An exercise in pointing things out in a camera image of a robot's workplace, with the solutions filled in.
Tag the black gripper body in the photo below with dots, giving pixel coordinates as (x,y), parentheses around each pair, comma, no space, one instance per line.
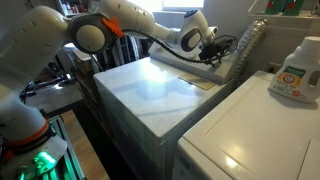
(217,49)

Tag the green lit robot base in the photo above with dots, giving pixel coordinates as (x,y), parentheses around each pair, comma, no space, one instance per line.
(54,160)

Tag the white front-load washing machine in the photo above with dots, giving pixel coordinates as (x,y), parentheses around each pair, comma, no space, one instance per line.
(253,134)

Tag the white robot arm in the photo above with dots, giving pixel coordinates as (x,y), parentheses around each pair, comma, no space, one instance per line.
(36,38)

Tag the wooden table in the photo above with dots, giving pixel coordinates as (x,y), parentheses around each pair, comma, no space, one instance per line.
(86,155)

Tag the white top-load washing machine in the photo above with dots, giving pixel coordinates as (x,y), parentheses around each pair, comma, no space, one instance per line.
(150,105)

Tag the silver flexible dryer duct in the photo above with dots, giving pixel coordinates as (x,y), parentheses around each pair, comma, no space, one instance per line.
(248,41)

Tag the white detergent bottle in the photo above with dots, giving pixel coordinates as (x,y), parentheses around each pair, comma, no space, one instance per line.
(292,79)

